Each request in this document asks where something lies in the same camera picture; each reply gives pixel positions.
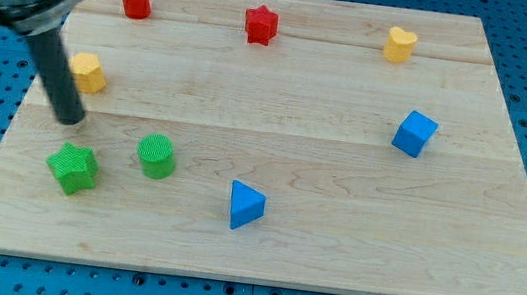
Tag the green cylinder block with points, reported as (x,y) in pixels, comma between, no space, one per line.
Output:
(155,153)

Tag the yellow hexagon block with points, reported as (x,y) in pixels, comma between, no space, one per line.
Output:
(87,72)

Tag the green star block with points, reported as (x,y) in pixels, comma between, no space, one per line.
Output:
(74,168)

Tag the red star block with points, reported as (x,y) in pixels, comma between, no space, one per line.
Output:
(260,25)

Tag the red cylinder block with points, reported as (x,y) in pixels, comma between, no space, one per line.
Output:
(137,9)

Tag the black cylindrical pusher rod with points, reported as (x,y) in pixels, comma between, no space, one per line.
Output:
(49,56)

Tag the blue triangle block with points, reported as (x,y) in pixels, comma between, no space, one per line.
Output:
(247,204)

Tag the yellow heart block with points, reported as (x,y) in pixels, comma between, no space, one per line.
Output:
(399,45)

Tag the blue cube block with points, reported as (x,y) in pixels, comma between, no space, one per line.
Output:
(413,133)

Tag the wooden board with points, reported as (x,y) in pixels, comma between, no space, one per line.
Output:
(308,122)

